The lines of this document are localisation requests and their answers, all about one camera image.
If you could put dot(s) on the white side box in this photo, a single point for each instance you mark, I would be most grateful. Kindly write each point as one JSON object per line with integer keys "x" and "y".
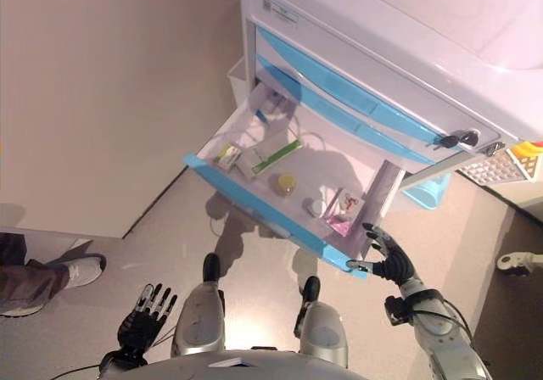
{"x": 237, "y": 83}

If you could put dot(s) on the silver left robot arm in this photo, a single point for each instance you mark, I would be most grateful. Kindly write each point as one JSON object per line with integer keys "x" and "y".
{"x": 119, "y": 363}

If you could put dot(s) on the pink box with red figure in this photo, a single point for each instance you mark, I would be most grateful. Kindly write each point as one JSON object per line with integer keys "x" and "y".
{"x": 345, "y": 206}

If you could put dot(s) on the yellow sharps container red lid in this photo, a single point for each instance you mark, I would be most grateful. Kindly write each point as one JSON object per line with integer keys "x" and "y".
{"x": 528, "y": 159}

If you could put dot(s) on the clear bottle of yellow capsules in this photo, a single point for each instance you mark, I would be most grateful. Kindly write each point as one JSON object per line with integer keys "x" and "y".
{"x": 283, "y": 184}

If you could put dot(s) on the silver right robot leg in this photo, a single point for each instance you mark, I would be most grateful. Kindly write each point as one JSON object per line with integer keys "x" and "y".
{"x": 322, "y": 333}

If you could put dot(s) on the silver cart latch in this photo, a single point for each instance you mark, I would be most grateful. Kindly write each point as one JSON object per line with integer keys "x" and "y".
{"x": 494, "y": 149}

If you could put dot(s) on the blue white medicine box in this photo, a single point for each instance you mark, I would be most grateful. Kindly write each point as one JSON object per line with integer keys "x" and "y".
{"x": 271, "y": 104}

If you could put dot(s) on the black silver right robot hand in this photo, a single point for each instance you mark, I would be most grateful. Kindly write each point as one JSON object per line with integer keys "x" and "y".
{"x": 394, "y": 265}

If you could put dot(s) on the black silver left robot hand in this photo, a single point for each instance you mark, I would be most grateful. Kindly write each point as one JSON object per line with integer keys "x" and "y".
{"x": 140, "y": 329}

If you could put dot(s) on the blue front cart drawer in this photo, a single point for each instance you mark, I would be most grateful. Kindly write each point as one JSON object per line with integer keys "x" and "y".
{"x": 339, "y": 85}
{"x": 335, "y": 110}
{"x": 254, "y": 202}

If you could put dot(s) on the white medical cart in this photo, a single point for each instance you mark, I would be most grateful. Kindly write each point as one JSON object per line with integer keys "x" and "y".
{"x": 382, "y": 24}

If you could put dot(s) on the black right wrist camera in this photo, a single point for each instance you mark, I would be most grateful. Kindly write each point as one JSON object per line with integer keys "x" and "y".
{"x": 399, "y": 310}

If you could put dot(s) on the silver left robot leg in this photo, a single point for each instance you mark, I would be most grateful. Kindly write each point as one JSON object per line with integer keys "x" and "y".
{"x": 199, "y": 320}

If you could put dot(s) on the green striped white medicine box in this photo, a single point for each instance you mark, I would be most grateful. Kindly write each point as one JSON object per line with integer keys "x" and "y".
{"x": 280, "y": 155}

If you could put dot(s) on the silver robot leg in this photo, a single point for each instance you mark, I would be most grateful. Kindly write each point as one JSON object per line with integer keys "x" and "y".
{"x": 322, "y": 333}
{"x": 199, "y": 320}

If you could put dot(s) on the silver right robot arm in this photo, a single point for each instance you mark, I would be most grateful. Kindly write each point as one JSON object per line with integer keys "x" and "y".
{"x": 441, "y": 342}

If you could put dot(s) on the white green medicine packet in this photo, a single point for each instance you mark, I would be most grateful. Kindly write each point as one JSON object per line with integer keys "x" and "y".
{"x": 250, "y": 163}

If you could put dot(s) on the grey robot torso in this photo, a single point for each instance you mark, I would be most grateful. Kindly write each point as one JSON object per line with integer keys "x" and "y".
{"x": 254, "y": 367}

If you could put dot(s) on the small green white medicine box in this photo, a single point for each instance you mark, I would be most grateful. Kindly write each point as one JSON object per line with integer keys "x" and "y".
{"x": 227, "y": 154}

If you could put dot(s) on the person in brown trousers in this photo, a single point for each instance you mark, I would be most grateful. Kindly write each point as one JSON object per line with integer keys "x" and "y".
{"x": 29, "y": 278}

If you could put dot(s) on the black cart keys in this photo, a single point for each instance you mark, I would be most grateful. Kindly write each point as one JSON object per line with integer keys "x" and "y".
{"x": 462, "y": 137}

